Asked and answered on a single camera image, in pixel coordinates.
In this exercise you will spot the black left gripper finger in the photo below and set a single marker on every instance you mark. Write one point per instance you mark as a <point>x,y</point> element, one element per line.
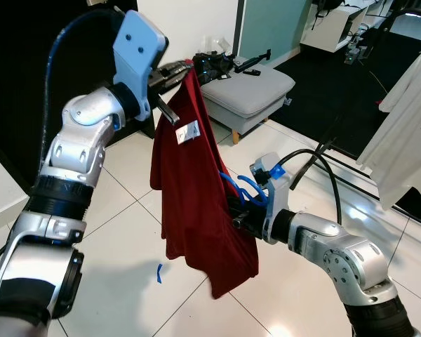
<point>182,67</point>
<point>182,76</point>

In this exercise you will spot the blue plastic hanger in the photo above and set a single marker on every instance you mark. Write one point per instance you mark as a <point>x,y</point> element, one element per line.
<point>256,189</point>

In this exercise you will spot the dark red garment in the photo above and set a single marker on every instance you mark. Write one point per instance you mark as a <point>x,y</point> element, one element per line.
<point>196,203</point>

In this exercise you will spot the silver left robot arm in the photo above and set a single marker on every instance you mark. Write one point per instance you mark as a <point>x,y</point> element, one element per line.
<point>70,154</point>

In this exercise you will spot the grey upholstered ottoman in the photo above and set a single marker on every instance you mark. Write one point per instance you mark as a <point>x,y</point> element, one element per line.
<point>249,91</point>

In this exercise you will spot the blue tape strip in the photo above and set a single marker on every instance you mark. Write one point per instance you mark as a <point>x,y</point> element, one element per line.
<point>160,274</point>

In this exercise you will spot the black metal clothes rack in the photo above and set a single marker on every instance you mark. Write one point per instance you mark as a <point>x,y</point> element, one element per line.
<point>335,128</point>

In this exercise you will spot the black door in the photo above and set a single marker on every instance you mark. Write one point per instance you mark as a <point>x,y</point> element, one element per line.
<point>21,70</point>

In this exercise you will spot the black floor mat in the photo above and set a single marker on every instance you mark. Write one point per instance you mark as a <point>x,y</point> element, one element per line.
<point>323,91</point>

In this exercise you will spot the white desk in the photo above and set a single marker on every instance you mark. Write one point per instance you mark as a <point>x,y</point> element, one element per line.
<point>330,31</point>

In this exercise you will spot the white hanging garment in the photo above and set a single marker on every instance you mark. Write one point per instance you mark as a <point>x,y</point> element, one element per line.
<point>400,133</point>

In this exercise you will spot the black camera gear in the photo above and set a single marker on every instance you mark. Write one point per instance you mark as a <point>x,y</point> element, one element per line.
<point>214,64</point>

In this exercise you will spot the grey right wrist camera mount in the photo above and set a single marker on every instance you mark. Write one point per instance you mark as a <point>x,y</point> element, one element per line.
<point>277,196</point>

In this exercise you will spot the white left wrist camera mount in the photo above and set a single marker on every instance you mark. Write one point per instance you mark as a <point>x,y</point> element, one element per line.
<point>137,49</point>

